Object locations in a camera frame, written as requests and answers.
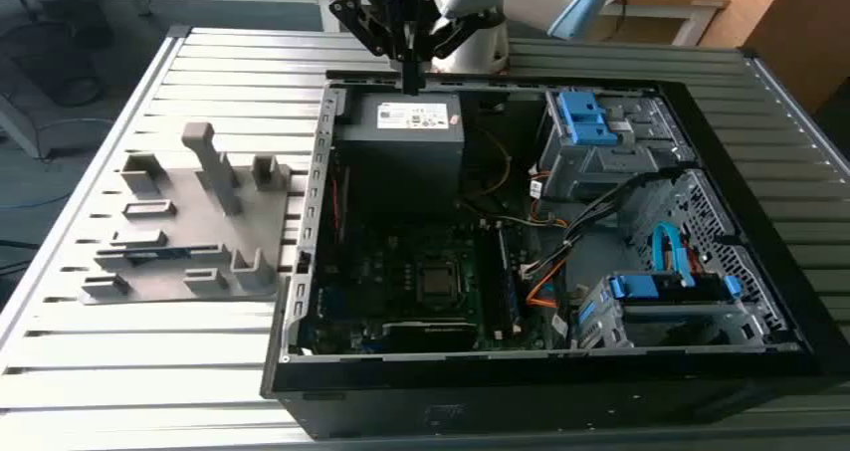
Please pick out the black PC case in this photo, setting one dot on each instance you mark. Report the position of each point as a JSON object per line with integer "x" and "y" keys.
{"x": 464, "y": 411}

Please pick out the dark green motherboard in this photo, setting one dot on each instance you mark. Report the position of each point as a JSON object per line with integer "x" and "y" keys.
{"x": 371, "y": 272}

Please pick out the silver CPU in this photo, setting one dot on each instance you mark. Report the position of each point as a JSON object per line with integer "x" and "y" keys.
{"x": 438, "y": 282}

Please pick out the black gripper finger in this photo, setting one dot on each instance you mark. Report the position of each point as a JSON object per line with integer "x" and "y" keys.
{"x": 458, "y": 35}
{"x": 359, "y": 18}

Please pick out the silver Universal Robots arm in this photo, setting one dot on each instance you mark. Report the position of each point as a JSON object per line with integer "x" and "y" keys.
{"x": 475, "y": 48}

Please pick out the black graphics card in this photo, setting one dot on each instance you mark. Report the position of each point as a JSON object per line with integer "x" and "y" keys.
{"x": 431, "y": 335}

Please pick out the metal drive cage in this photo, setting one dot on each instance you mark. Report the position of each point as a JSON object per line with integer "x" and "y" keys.
{"x": 598, "y": 167}

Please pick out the hard disk in blue carrier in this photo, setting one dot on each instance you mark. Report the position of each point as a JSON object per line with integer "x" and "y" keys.
{"x": 638, "y": 287}

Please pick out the wooden cabinet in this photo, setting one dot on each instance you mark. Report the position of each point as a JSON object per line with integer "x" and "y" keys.
{"x": 796, "y": 33}

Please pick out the grey parts rack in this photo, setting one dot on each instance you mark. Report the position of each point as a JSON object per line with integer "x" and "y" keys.
{"x": 192, "y": 212}

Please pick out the black cart with wheels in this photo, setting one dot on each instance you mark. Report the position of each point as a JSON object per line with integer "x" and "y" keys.
{"x": 60, "y": 38}

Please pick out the grey power supply unit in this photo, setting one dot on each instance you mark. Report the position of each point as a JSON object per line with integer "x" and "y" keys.
{"x": 397, "y": 172}

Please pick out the white table frame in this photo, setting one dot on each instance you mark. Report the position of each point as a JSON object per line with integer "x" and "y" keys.
{"x": 20, "y": 122}

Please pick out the metal disk bay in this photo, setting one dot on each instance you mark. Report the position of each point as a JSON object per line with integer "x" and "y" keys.
{"x": 683, "y": 314}

